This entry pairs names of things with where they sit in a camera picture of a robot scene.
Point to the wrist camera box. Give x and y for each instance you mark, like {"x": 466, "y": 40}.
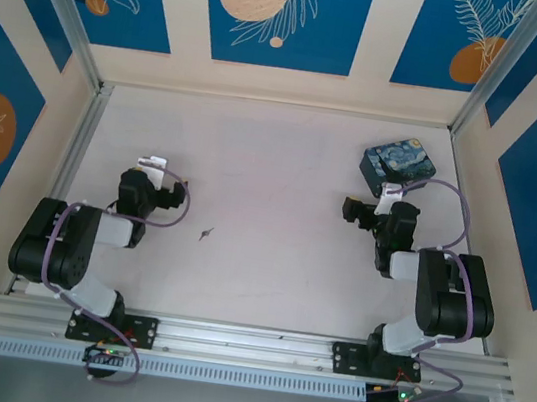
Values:
{"x": 153, "y": 163}
{"x": 385, "y": 203}

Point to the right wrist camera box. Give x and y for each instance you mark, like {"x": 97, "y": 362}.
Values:
{"x": 385, "y": 203}

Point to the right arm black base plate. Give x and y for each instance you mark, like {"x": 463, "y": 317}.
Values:
{"x": 346, "y": 356}

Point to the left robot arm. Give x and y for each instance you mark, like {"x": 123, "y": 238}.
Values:
{"x": 46, "y": 249}

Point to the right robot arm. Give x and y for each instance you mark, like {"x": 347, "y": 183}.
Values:
{"x": 459, "y": 310}

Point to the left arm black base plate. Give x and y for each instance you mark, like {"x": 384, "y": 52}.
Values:
{"x": 143, "y": 329}

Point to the aluminium side rail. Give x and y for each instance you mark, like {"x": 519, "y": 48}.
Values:
{"x": 76, "y": 152}

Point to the long aluminium mounting rail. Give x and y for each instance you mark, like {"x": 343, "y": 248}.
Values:
{"x": 247, "y": 342}

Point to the starry night tin box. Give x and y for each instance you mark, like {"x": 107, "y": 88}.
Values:
{"x": 401, "y": 160}

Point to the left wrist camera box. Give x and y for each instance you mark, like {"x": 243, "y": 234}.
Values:
{"x": 153, "y": 163}

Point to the blue panel with beige circle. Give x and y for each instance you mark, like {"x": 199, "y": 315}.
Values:
{"x": 322, "y": 42}

